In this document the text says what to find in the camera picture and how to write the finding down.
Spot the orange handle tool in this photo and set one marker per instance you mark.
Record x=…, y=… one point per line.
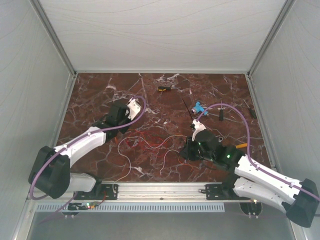
x=240, y=146

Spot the black screwdriver far right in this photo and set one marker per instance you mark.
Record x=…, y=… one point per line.
x=251, y=110

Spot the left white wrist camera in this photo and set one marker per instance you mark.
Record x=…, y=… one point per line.
x=133, y=108

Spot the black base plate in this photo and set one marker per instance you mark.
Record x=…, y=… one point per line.
x=100, y=192
x=214, y=192

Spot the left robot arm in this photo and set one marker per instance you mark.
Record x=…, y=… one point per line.
x=51, y=171

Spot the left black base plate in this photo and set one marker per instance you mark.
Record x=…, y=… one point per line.
x=100, y=192

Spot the aluminium front rail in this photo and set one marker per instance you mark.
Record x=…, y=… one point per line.
x=189, y=191

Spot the slotted grey cable duct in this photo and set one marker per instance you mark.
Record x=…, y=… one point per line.
x=147, y=207

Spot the black zip tie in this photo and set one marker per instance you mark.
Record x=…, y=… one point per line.
x=188, y=110

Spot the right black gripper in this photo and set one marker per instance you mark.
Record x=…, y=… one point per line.
x=186, y=151

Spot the black handle screwdriver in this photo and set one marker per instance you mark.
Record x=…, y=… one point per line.
x=221, y=113

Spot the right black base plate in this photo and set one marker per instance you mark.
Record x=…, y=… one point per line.
x=214, y=192

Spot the blue plastic tool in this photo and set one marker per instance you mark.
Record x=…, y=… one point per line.
x=199, y=109

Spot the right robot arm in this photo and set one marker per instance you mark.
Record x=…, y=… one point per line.
x=298, y=200

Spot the yellow black screwdriver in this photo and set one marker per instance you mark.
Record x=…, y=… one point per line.
x=166, y=88

